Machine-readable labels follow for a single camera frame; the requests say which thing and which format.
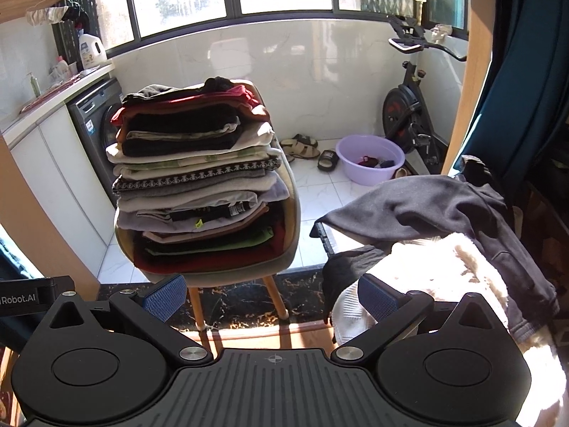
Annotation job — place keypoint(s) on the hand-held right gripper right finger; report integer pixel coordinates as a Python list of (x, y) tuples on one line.
[(378, 300)]

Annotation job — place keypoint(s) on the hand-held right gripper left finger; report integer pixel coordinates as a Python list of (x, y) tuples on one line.
[(164, 298)]

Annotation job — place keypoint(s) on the stack of folded clothes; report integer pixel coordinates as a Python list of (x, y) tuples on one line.
[(191, 178)]

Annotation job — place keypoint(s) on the white ribbed garment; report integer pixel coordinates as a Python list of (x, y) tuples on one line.
[(349, 316)]

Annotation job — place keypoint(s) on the white fluffy jacket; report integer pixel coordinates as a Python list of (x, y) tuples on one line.
[(444, 267)]

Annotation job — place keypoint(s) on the large dark grey garment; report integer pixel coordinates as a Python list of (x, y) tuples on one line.
[(422, 204)]

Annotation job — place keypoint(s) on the grey chair with wooden legs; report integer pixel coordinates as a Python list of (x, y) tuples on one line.
[(284, 231)]

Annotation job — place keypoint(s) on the white counter cabinet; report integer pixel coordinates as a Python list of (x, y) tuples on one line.
[(53, 178)]

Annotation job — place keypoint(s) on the red and dark laundry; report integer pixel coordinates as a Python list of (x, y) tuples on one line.
[(373, 162)]

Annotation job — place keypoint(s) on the black slipper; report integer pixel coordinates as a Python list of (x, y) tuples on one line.
[(328, 161)]

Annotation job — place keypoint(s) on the purple plastic basin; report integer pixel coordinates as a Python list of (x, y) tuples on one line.
[(346, 151)]

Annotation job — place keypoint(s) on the brown sandal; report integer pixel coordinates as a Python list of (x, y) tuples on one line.
[(304, 140), (302, 152)]

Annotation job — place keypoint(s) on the grey washing machine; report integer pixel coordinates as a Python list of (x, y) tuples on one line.
[(89, 124)]

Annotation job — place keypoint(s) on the black exercise bike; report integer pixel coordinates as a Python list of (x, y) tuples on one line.
[(400, 111)]

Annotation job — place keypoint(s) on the green pump bottle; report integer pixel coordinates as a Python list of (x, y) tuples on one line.
[(34, 86)]

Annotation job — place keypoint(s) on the white detergent bottle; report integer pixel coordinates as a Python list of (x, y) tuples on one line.
[(91, 53)]

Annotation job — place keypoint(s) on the teal curtain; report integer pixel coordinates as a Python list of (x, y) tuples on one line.
[(520, 75)]

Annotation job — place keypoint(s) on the beige cloth on hanger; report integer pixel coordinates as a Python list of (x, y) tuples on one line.
[(44, 15)]

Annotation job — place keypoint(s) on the wooden door frame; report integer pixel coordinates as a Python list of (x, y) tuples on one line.
[(471, 98)]

